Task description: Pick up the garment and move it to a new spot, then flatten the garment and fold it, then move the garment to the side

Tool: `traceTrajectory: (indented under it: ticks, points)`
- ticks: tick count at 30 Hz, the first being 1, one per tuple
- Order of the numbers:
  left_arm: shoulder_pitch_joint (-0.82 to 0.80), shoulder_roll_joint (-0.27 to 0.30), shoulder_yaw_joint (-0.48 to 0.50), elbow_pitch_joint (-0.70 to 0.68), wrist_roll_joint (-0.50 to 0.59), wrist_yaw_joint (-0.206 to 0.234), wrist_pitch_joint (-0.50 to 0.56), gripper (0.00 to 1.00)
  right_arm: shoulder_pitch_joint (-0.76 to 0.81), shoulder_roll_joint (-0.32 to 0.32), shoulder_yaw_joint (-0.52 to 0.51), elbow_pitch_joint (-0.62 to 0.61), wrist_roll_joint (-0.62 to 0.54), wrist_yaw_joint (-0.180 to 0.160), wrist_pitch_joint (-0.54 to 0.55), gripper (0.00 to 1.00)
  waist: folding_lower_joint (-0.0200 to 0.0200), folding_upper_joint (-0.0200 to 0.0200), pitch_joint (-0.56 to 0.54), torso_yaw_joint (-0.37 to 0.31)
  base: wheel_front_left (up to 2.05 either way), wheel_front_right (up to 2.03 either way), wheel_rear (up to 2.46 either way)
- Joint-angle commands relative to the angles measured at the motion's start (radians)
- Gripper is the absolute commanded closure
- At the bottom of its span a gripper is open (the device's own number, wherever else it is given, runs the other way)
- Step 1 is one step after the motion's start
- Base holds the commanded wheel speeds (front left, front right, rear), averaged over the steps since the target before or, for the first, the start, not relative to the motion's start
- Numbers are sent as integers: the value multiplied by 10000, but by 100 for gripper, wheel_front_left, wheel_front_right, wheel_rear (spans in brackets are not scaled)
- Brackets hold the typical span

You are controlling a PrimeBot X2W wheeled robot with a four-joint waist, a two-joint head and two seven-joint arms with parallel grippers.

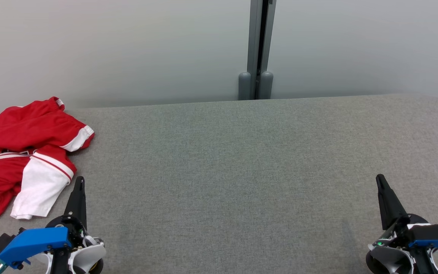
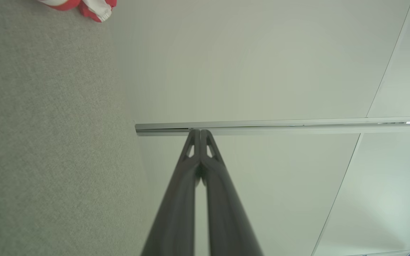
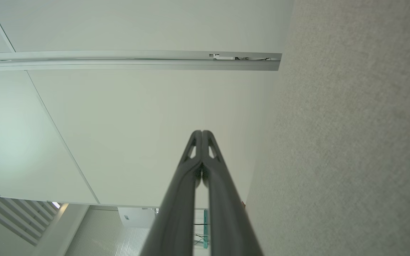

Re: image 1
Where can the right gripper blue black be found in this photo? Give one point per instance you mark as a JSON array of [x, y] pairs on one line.
[[409, 224]]

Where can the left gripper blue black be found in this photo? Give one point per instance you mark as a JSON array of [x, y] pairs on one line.
[[36, 239]]

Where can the red shorts white stripe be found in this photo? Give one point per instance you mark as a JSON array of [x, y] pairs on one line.
[[29, 121]]

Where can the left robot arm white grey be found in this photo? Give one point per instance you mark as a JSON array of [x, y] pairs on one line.
[[89, 255]]

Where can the grey cylinder bumper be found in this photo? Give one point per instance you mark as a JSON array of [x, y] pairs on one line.
[[244, 87], [265, 86]]

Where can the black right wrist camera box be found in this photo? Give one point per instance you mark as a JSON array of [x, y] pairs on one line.
[[435, 230]]

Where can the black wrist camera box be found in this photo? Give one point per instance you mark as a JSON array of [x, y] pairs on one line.
[[435, 230], [1, 243]]

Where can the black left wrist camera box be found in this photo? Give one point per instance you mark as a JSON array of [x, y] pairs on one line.
[[1, 243]]

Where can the grey metal wall post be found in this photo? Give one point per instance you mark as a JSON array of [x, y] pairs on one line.
[[255, 38]]

